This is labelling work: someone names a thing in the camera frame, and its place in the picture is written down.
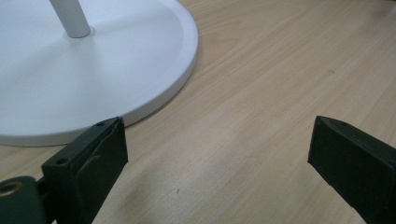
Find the white round lamp stand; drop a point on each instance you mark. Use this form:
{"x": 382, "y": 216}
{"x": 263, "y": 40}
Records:
{"x": 93, "y": 77}

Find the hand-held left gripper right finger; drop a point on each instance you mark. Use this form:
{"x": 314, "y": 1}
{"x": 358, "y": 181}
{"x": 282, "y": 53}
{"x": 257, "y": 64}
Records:
{"x": 355, "y": 165}

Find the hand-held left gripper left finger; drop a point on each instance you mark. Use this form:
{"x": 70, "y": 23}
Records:
{"x": 84, "y": 165}

